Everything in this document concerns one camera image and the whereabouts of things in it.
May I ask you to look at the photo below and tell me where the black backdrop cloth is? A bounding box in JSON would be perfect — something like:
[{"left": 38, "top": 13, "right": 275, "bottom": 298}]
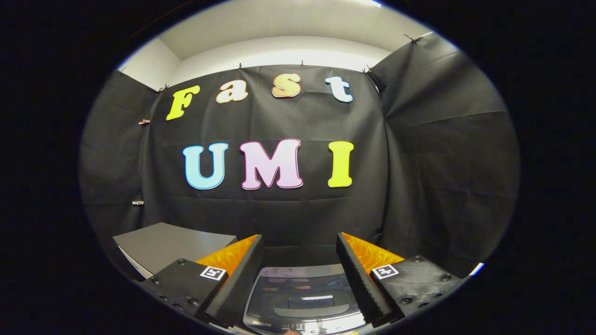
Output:
[{"left": 79, "top": 32, "right": 520, "bottom": 280}]

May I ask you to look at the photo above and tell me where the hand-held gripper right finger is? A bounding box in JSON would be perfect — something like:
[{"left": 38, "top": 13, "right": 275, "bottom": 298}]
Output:
[{"left": 336, "top": 232, "right": 462, "bottom": 328}]

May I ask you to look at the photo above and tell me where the grey washing machine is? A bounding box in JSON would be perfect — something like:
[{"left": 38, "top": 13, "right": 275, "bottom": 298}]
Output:
[{"left": 241, "top": 263, "right": 373, "bottom": 335}]

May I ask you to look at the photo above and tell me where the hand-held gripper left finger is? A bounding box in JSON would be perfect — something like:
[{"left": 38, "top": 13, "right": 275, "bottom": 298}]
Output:
[{"left": 139, "top": 234, "right": 264, "bottom": 329}]

